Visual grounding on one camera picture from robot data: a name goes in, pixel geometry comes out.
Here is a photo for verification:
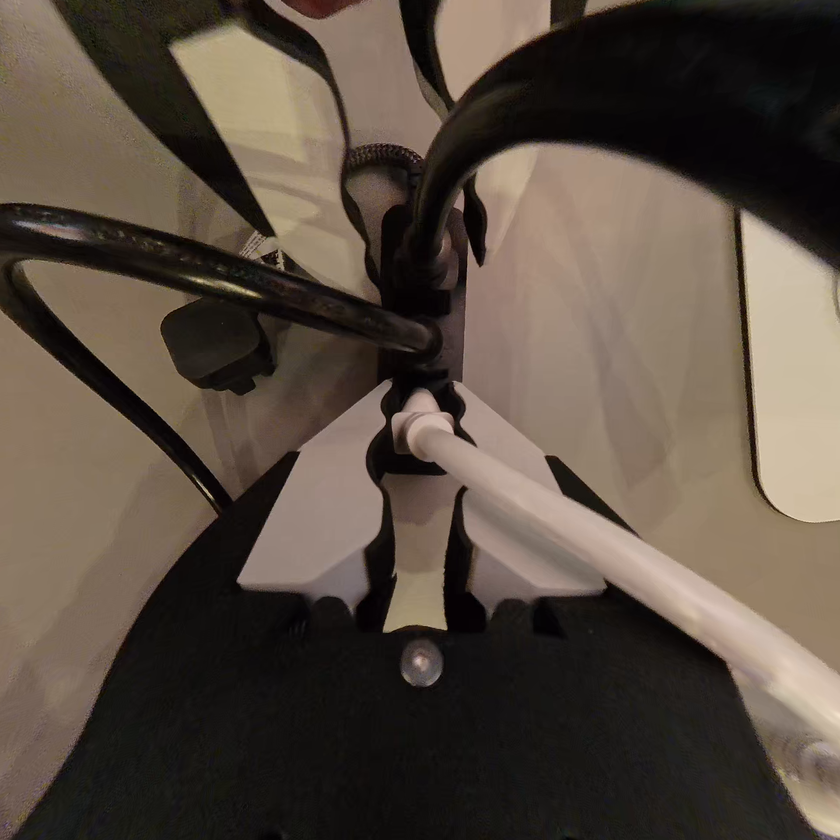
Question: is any black power strip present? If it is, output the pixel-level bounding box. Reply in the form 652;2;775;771
377;203;468;475

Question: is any white board with black edge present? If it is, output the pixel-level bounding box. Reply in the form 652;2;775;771
734;210;840;524

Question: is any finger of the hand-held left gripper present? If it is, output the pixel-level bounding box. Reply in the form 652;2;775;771
399;0;568;269
171;0;385;306

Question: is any white power plug cable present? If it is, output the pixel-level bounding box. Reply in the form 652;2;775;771
390;387;840;837

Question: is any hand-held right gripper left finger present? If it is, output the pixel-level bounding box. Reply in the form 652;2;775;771
236;382;399;632

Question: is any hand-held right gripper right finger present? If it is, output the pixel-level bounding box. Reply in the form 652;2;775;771
448;382;608;632

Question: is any person's left hand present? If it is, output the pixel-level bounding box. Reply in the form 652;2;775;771
289;0;368;19

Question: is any black power plug cable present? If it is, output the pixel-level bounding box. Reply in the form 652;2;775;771
403;0;840;290
0;202;447;516

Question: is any braided cord with plug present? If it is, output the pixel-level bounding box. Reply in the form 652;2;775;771
159;143;426;396

